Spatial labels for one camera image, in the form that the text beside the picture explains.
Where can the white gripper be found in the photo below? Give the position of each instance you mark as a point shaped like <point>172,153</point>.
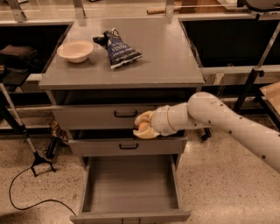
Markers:
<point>160,120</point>

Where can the small orange fruit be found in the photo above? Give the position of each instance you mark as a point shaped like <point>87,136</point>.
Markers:
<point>142,125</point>

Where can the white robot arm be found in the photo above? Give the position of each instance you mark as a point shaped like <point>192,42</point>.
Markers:
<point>204,110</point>

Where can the grey bottom drawer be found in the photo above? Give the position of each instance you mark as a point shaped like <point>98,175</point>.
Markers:
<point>130,190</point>

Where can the grey drawer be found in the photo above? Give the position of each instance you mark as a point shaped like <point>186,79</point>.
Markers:
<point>94,109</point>
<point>130,190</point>
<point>105,142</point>

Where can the grey drawer cabinet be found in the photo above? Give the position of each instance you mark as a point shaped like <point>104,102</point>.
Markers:
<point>167,60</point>

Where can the grey middle drawer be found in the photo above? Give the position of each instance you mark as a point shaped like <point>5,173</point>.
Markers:
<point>105,142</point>

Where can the grey top drawer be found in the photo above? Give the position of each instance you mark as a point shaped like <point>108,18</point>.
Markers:
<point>94,109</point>

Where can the black metal stand leg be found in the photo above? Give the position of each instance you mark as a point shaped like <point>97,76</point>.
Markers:
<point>207,134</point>

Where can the dark blue chip bag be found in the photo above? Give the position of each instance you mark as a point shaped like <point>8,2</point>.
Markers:
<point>119,52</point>

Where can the white bowl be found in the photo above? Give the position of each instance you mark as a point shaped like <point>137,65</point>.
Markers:
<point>75,51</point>

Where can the black and silver tripod leg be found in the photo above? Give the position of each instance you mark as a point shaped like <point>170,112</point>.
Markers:
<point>17,125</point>

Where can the dark chair seat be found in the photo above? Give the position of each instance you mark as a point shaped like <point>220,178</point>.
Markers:
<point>18,57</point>

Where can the black middle drawer handle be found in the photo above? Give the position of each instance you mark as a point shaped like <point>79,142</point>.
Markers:
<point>128,147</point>

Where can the black drawer handle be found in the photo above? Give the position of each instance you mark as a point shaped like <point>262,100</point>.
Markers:
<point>128,147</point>
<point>125,114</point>

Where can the black top drawer handle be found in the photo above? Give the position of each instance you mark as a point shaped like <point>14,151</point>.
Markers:
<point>125,114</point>

